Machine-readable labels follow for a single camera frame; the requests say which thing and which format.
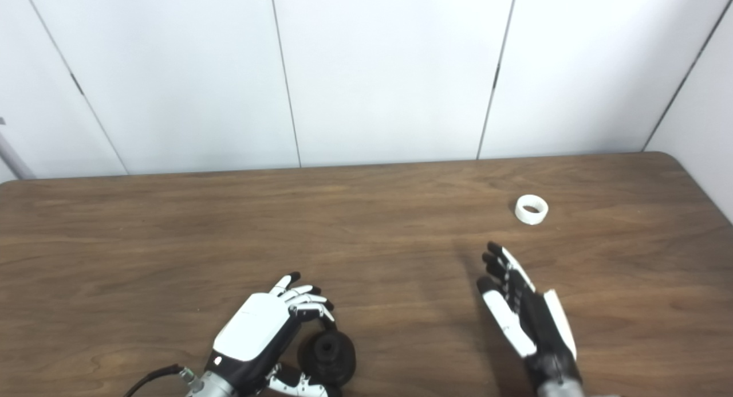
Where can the round black part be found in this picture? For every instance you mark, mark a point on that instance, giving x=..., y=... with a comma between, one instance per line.
x=329, y=357

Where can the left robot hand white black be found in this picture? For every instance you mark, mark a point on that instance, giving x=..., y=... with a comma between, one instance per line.
x=255, y=331

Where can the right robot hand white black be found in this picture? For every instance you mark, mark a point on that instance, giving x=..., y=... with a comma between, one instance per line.
x=541, y=334

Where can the grey corner pole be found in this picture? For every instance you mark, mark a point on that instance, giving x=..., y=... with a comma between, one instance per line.
x=14, y=156

